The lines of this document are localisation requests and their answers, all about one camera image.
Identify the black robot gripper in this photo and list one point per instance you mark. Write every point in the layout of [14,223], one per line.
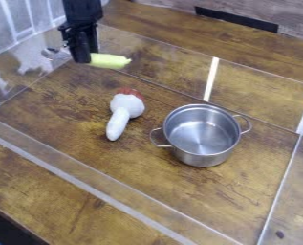
[82,13]

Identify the black wall baseboard strip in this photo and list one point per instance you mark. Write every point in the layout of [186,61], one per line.
[238,19]

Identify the clear acrylic enclosure panel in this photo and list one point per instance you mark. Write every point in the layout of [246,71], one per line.
[82,190]

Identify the white red toy mushroom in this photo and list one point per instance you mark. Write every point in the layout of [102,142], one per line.
[126,107]

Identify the stainless steel pot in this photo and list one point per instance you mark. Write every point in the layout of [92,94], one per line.
[202,133]

